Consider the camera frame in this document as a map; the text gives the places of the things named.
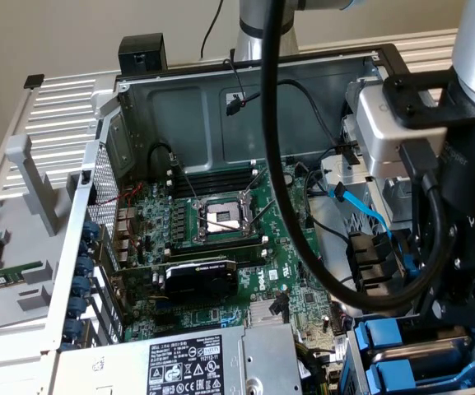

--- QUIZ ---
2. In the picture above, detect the black wire with plug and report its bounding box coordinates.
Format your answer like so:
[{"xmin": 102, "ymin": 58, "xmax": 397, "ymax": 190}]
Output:
[{"xmin": 225, "ymin": 79, "xmax": 361, "ymax": 165}]

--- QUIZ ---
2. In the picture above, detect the thin black cable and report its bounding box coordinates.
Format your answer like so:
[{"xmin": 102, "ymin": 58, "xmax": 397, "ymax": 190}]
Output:
[{"xmin": 199, "ymin": 0, "xmax": 226, "ymax": 58}]

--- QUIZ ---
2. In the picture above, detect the black plastic block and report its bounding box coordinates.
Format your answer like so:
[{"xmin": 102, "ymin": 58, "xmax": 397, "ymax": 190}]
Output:
[{"xmin": 118, "ymin": 33, "xmax": 168, "ymax": 75}]

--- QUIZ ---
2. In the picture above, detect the yellow black braided wire bundle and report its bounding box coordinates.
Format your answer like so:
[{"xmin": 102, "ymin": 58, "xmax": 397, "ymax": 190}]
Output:
[{"xmin": 296, "ymin": 342, "xmax": 337, "ymax": 395}]

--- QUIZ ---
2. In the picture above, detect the green Dell motherboard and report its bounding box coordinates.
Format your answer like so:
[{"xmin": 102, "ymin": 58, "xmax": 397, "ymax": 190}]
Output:
[{"xmin": 113, "ymin": 160, "xmax": 353, "ymax": 371}]

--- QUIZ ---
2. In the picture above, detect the hard drive in blue caddy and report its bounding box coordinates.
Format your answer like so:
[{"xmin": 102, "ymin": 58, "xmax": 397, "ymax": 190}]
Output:
[{"xmin": 343, "ymin": 312, "xmax": 475, "ymax": 392}]

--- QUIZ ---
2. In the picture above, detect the black SATA wire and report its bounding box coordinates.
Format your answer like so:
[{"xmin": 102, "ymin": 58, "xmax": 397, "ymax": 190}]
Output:
[{"xmin": 270, "ymin": 292, "xmax": 291, "ymax": 323}]

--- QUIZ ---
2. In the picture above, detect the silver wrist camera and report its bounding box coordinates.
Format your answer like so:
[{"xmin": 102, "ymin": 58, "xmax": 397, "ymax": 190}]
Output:
[{"xmin": 354, "ymin": 84, "xmax": 448, "ymax": 178}]

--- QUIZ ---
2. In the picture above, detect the thin steel locking lever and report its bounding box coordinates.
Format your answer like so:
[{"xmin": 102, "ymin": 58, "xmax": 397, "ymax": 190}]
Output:
[
  {"xmin": 248, "ymin": 200, "xmax": 279, "ymax": 230},
  {"xmin": 170, "ymin": 152, "xmax": 200, "ymax": 206},
  {"xmin": 243, "ymin": 167, "xmax": 268, "ymax": 195}
]

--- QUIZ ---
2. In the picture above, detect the black graphics card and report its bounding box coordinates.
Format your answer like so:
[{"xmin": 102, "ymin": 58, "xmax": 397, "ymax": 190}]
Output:
[{"xmin": 111, "ymin": 258, "xmax": 263, "ymax": 305}]

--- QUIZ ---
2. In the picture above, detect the blue SATA wire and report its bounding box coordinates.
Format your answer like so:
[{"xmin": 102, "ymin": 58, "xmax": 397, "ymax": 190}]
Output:
[{"xmin": 333, "ymin": 184, "xmax": 421, "ymax": 285}]

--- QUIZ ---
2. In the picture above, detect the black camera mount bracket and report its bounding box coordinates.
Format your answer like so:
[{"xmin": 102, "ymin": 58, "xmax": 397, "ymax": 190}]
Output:
[{"xmin": 382, "ymin": 67, "xmax": 475, "ymax": 128}]

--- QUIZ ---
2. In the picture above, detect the open metal PC case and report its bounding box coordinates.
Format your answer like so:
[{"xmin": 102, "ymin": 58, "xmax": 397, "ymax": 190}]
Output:
[{"xmin": 41, "ymin": 43, "xmax": 475, "ymax": 395}]

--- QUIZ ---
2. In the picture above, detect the installed green RAM stick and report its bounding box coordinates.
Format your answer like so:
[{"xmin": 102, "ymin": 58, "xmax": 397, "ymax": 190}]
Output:
[{"xmin": 169, "ymin": 240, "xmax": 265, "ymax": 258}]

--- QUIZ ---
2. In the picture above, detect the blue plastic disk carrier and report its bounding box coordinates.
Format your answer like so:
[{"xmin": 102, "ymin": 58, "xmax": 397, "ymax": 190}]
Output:
[{"xmin": 364, "ymin": 358, "xmax": 475, "ymax": 391}]

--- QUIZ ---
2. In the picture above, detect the thick black camera cable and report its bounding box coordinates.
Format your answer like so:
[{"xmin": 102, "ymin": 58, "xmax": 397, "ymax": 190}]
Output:
[{"xmin": 260, "ymin": 0, "xmax": 456, "ymax": 309}]

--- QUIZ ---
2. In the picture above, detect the silver chipset heatsink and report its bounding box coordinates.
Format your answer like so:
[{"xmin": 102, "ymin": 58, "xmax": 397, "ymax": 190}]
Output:
[{"xmin": 248, "ymin": 302, "xmax": 291, "ymax": 328}]

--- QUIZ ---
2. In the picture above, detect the open CPU socket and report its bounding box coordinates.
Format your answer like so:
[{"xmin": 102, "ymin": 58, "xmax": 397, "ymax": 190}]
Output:
[{"xmin": 191, "ymin": 193, "xmax": 263, "ymax": 244}]

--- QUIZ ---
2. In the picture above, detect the grey power supply unit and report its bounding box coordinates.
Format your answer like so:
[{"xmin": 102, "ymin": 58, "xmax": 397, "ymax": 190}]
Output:
[{"xmin": 55, "ymin": 323, "xmax": 304, "ymax": 395}]

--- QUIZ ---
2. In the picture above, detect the black RAM slot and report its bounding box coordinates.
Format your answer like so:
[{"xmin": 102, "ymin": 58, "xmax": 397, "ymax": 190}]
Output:
[
  {"xmin": 166, "ymin": 173, "xmax": 259, "ymax": 198},
  {"xmin": 165, "ymin": 164, "xmax": 258, "ymax": 187}
]

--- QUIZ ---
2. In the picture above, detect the grey plastic parts rack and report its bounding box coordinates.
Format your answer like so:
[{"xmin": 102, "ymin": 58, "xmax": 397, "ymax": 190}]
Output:
[{"xmin": 0, "ymin": 133, "xmax": 86, "ymax": 337}]

